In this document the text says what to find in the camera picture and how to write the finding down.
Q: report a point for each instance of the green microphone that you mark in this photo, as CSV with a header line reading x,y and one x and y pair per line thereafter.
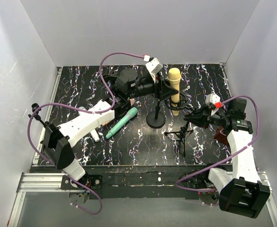
x,y
127,117

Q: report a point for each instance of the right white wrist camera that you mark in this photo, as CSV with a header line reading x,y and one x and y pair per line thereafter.
x,y
213,101

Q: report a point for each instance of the black tripod shock-mount stand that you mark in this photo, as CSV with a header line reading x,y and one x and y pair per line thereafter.
x,y
183,107

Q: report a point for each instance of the yellow microphone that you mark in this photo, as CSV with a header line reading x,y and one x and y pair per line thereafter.
x,y
174,77

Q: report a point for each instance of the white microphone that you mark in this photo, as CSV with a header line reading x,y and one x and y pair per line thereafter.
x,y
93,132

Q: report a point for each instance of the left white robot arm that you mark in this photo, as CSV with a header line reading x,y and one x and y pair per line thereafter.
x,y
59,140

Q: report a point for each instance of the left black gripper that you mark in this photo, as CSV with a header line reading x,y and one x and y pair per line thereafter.
x,y
158,87

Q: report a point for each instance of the small black tripod stand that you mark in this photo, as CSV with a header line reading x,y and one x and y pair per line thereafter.
x,y
38,116

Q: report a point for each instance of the black rear mic stand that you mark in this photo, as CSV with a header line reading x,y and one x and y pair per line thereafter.
x,y
111,82

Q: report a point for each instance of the pink microphone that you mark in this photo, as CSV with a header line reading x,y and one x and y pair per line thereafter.
x,y
121,107

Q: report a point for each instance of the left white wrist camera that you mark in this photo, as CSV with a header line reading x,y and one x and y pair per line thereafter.
x,y
153,66

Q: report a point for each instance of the brown box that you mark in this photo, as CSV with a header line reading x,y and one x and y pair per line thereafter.
x,y
221,136

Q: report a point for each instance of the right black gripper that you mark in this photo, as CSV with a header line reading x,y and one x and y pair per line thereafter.
x,y
206,118

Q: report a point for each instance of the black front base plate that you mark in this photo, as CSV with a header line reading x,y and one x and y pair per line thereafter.
x,y
140,181

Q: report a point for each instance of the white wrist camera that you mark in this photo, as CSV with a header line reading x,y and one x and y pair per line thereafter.
x,y
213,101
153,66

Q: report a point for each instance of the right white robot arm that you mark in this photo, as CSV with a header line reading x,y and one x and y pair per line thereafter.
x,y
241,193

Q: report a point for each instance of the black round-base mic stand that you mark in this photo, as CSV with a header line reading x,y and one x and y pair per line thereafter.
x,y
156,119

